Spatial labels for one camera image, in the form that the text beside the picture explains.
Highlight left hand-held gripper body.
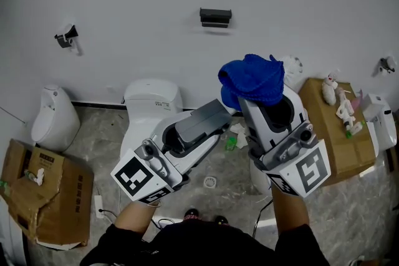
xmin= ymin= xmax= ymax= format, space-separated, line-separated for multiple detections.
xmin=110 ymin=138 xmax=190 ymax=205

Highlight small white pump dispenser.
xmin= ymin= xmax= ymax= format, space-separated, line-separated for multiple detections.
xmin=24 ymin=168 xmax=45 ymax=187

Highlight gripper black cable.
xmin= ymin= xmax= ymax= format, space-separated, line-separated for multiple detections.
xmin=151 ymin=217 xmax=175 ymax=230
xmin=251 ymin=199 xmax=274 ymax=239

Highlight thin wall cable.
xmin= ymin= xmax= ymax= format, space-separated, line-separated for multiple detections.
xmin=0 ymin=106 xmax=27 ymax=125

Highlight person's black shirt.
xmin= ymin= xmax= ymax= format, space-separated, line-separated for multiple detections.
xmin=79 ymin=222 xmax=331 ymax=266

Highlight intact cardboard box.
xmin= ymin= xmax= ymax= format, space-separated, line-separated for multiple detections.
xmin=298 ymin=77 xmax=377 ymax=187

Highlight person's right forearm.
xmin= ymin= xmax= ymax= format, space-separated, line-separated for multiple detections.
xmin=271 ymin=185 xmax=311 ymax=237

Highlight blue cleaning cloth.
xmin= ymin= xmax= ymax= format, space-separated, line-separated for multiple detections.
xmin=217 ymin=54 xmax=286 ymax=108

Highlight person's left forearm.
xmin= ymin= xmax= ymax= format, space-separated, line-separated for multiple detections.
xmin=114 ymin=201 xmax=161 ymax=234

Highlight black wall shelf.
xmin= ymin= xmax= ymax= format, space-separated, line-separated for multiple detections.
xmin=199 ymin=7 xmax=233 ymax=28

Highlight white toilet brush grey handle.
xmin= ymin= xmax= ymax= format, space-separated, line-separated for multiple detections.
xmin=174 ymin=55 xmax=304 ymax=149

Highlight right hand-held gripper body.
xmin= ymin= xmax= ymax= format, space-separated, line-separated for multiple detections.
xmin=248 ymin=123 xmax=332 ymax=199

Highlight grey-white scrub ball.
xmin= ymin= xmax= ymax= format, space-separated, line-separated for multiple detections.
xmin=322 ymin=83 xmax=337 ymax=107

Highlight clear bottle with red label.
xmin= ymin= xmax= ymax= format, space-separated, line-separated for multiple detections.
xmin=323 ymin=70 xmax=340 ymax=87

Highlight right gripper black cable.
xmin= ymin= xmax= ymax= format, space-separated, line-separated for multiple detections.
xmin=251 ymin=199 xmax=274 ymax=239

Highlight white power strip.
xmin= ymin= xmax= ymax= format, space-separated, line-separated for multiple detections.
xmin=94 ymin=195 xmax=104 ymax=218

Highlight torn large cardboard box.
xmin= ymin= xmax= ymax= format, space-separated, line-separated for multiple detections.
xmin=0 ymin=138 xmax=94 ymax=252

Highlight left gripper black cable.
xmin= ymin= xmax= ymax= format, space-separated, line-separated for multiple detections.
xmin=151 ymin=217 xmax=175 ymax=230

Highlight pink plastic bag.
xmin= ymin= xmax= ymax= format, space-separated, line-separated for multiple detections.
xmin=350 ymin=90 xmax=365 ymax=110

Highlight person's red checked trousers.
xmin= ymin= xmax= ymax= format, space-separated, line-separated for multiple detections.
xmin=182 ymin=214 xmax=228 ymax=227

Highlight white spray bottle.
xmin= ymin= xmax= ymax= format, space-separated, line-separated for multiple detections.
xmin=335 ymin=96 xmax=358 ymax=131

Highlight white toilet with tank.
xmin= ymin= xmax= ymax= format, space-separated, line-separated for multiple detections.
xmin=120 ymin=78 xmax=185 ymax=166

